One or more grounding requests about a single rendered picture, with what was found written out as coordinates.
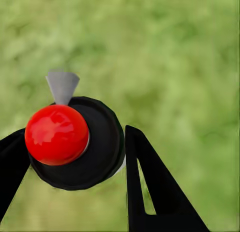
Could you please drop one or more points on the pesticide atomizer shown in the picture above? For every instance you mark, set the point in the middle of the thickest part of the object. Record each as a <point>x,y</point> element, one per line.
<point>76,142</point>

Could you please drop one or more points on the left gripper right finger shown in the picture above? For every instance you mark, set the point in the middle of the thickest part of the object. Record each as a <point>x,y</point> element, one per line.
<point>174,212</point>

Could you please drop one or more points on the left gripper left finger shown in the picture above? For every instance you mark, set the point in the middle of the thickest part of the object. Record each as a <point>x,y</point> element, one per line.
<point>14,163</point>

